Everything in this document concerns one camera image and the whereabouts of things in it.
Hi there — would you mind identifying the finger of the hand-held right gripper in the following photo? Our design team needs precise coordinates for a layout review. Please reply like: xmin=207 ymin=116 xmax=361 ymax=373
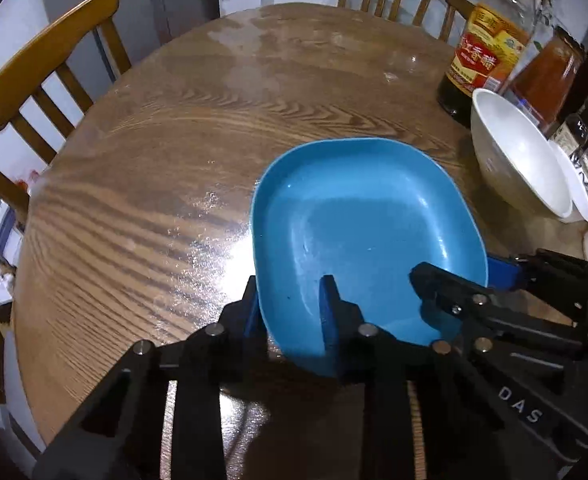
xmin=488 ymin=249 xmax=588 ymax=331
xmin=410 ymin=261 xmax=583 ymax=356

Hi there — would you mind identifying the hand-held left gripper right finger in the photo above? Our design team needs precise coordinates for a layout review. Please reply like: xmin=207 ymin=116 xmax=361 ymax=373
xmin=320 ymin=274 xmax=550 ymax=480

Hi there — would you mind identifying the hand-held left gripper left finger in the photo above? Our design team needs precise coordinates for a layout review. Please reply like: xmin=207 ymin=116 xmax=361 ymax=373
xmin=33 ymin=275 xmax=271 ymax=480

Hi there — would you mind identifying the blue square plate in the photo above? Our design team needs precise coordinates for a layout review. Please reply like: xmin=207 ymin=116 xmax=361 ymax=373
xmin=250 ymin=137 xmax=490 ymax=378

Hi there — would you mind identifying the medium white bowl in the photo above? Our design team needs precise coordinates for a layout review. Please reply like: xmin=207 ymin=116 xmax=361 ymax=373
xmin=548 ymin=139 xmax=588 ymax=224

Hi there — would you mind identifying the large white bowl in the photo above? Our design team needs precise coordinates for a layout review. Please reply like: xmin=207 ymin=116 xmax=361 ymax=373
xmin=470 ymin=88 xmax=575 ymax=218

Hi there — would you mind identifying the small dark sauce bottle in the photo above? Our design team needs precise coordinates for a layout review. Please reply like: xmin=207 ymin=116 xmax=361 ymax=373
xmin=549 ymin=92 xmax=588 ymax=161

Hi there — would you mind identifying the orange sauce jar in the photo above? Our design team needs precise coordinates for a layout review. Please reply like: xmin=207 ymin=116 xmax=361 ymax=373
xmin=506 ymin=25 xmax=587 ymax=133

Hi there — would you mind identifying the dark vinegar bottle red label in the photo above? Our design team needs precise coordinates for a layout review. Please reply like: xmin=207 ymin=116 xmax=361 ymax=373
xmin=436 ymin=0 xmax=547 ymax=130

